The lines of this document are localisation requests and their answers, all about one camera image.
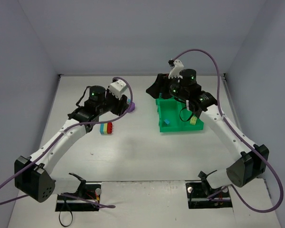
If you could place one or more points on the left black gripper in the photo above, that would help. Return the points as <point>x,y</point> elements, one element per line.
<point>121,107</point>

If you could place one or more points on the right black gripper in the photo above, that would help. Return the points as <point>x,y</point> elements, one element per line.
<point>162,83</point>

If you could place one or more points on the lime green lego brick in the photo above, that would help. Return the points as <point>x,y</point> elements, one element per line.
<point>193,120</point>

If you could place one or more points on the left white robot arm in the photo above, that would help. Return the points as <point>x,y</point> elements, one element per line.
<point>33,174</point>

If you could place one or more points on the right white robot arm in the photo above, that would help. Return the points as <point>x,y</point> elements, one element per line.
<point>249,158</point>

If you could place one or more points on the green divided sorting tray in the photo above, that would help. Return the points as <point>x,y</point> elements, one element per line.
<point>169,109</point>

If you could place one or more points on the teal yellow red lego stack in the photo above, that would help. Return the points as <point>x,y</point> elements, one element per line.
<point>106,128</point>

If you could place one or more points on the teal printed purple lego stack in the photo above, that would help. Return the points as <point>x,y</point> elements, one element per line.
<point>131,104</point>

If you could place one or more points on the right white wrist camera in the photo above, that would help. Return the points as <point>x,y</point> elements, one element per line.
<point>176,67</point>

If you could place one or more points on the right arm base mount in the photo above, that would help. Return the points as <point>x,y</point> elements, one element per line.
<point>199,196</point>

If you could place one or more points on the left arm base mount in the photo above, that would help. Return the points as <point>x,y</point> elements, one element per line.
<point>64,204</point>

